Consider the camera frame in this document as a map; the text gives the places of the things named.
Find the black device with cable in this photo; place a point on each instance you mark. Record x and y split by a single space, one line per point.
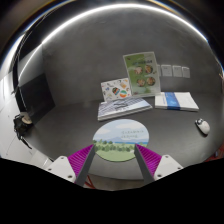
22 123

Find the black monitor panel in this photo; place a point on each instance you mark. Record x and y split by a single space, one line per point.
37 98

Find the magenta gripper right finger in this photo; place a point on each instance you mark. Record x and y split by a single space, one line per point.
154 166

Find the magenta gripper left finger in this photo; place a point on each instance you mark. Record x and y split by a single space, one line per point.
75 167

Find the white illustrated card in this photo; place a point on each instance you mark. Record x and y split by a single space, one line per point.
116 89

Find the white wall outlet plate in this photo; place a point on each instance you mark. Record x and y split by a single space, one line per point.
186 72
166 70
177 71

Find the white book with blue stripe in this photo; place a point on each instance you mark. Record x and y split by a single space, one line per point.
176 101

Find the white computer mouse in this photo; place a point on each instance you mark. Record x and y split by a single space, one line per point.
203 126

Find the round landscape mouse pad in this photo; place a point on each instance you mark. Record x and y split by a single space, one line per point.
115 141

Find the grey striped book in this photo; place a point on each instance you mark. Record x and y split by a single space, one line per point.
121 107

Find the green poster with circles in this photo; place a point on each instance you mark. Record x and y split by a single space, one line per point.
143 74

